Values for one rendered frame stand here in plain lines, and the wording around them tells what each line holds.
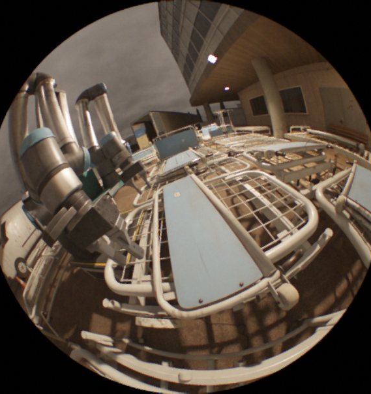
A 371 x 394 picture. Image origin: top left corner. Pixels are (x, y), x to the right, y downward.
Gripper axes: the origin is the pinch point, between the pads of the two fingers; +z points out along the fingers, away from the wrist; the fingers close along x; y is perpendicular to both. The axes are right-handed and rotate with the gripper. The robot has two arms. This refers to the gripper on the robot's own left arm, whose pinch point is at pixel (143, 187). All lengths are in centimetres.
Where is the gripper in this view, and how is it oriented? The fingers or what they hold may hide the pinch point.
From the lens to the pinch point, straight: 62.9
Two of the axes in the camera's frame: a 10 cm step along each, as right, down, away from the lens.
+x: 8.5, -5.2, -0.7
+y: 2.0, 4.4, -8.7
